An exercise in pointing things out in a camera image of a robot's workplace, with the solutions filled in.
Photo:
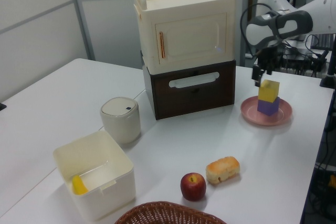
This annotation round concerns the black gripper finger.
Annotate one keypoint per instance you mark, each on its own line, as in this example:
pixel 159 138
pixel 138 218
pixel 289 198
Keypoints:
pixel 255 73
pixel 269 69

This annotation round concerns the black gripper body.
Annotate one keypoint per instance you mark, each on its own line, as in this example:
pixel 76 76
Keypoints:
pixel 267 56

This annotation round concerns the yellow cube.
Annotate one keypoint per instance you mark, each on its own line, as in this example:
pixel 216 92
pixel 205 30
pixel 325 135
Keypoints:
pixel 267 93

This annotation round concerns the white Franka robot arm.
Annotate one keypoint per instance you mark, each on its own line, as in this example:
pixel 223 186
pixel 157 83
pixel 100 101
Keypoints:
pixel 323 11

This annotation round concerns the purple cube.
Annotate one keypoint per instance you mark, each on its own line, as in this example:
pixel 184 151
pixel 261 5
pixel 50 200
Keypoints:
pixel 266 108

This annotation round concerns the black power strip clutter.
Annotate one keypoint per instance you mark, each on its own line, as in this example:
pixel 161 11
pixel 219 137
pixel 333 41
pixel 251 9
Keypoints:
pixel 302 62

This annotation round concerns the pink plate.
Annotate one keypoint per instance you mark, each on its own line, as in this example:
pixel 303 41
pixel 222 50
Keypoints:
pixel 249 113

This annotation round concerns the black monitor stand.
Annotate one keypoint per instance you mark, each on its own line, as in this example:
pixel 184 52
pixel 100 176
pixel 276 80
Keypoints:
pixel 331 69

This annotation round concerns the dark brown drawer box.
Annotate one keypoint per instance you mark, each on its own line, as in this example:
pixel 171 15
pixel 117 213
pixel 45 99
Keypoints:
pixel 194 100

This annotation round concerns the golden bread roll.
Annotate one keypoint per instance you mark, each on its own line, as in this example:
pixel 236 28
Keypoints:
pixel 223 169

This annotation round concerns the red apple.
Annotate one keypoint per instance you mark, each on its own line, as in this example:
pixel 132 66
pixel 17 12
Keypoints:
pixel 193 187

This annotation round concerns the small cream lidded bin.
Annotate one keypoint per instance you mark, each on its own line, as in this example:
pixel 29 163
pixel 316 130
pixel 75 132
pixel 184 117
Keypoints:
pixel 120 124

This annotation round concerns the brown wicker basket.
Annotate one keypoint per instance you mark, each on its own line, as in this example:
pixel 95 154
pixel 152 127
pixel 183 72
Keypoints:
pixel 168 213

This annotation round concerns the cream open plastic box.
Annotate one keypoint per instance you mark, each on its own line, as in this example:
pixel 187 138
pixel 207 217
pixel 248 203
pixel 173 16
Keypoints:
pixel 115 182

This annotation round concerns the yellow banana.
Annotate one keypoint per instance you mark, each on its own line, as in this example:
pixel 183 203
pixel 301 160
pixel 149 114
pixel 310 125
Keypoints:
pixel 79 186

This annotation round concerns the black flat object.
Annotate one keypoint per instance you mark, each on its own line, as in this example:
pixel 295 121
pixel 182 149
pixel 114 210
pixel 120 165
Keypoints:
pixel 2 107

